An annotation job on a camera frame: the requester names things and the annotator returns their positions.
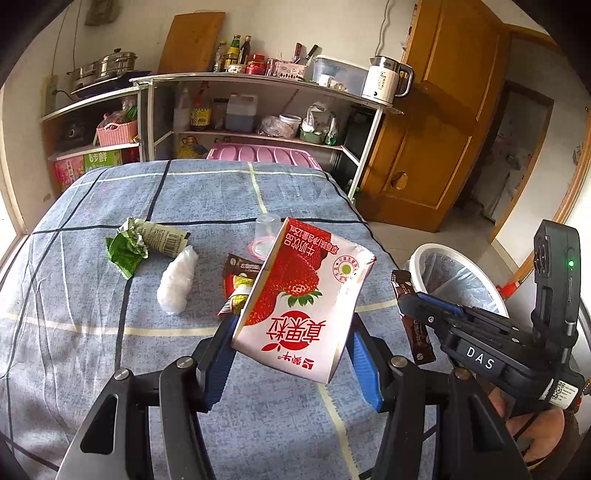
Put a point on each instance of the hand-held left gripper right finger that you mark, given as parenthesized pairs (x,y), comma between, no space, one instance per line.
(367,369)

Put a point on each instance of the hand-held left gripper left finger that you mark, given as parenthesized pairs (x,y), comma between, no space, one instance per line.
(218,369)

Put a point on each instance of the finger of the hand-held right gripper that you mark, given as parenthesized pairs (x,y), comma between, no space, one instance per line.
(422,314)
(441,302)

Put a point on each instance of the dark brown long packet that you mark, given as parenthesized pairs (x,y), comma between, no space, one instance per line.
(415,337)

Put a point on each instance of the white trash bin with liner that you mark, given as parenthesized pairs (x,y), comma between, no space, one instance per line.
(457,281)

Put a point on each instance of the yellow green packet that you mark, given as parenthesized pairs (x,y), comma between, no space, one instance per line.
(235,300)

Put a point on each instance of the strawberry milk carton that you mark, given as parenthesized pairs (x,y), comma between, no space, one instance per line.
(295,304)

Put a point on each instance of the brown coffee packet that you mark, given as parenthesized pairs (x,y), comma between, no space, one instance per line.
(240,270)

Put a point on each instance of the white green barcode packet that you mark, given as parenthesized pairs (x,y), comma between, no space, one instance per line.
(164,237)

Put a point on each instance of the clear plastic cup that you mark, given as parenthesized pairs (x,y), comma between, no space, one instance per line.
(268,233)

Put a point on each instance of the green wrapper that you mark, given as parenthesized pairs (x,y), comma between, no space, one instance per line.
(124,247)

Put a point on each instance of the person's right hand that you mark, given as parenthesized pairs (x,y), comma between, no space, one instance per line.
(545,434)

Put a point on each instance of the small red object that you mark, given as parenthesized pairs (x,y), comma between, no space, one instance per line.
(506,290)

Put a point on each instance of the green plastic bottle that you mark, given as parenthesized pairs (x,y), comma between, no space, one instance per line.
(351,187)

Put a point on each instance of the wooden door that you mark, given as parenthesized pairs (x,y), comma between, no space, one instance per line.
(438,115)

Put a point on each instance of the green bowl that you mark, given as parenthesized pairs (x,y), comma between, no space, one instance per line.
(313,137)

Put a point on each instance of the pink lid storage box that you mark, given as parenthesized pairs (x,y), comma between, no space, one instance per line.
(263,154)

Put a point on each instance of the yellow oil bottle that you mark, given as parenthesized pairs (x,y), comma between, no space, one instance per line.
(190,148)

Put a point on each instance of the white printed food bag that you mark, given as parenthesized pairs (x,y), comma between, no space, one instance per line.
(316,117)

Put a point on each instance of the white electric kettle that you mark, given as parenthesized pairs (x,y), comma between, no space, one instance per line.
(381,83)

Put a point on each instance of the white plastic tub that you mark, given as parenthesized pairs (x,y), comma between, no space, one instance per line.
(291,125)

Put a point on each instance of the green printed carton box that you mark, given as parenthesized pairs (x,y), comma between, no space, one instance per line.
(102,160)

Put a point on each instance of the crumpled clear plastic bag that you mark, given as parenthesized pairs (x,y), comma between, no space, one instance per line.
(272,127)

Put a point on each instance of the clear storage box blue lid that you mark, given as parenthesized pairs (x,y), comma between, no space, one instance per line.
(348,76)

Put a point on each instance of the red printed carton box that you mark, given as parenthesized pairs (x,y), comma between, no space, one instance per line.
(69,174)

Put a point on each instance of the dark glass jar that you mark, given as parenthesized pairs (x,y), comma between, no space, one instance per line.
(219,115)

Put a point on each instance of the pink woven basket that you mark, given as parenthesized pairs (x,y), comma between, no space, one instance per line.
(116,134)

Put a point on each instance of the plastic jerrycan dark liquid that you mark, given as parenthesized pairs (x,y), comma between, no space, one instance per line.
(241,113)

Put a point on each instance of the white plastic bottle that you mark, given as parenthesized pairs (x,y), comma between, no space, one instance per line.
(182,113)

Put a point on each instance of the red cap soy sauce bottle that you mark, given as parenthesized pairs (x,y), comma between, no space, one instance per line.
(201,110)

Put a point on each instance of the large metal shelf rack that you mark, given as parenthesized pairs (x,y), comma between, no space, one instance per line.
(277,84)

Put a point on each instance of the pink utensil holder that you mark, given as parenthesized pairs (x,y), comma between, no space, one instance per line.
(286,70)

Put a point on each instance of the small metal shelf rack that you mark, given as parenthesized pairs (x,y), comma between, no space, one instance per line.
(92,105)

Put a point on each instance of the red jar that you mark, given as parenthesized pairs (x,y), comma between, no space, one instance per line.
(255,64)

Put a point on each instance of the black induction cooker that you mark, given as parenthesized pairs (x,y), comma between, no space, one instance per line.
(113,82)

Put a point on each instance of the clear glass bottle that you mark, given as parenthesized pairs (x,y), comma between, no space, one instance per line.
(219,57)

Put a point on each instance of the yellow label sauce bottle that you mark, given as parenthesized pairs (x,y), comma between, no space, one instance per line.
(232,53)

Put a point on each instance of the dark sauce bottle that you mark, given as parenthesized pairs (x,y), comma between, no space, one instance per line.
(244,50)

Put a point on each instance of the white power strip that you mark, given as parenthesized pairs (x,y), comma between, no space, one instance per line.
(50,94)

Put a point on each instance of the stainless steamer pot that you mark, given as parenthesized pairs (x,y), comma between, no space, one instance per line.
(104,67)

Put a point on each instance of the wooden cutting board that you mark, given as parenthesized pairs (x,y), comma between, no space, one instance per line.
(191,44)

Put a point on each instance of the hanging grey cloth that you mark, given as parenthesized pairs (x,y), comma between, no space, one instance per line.
(102,11)

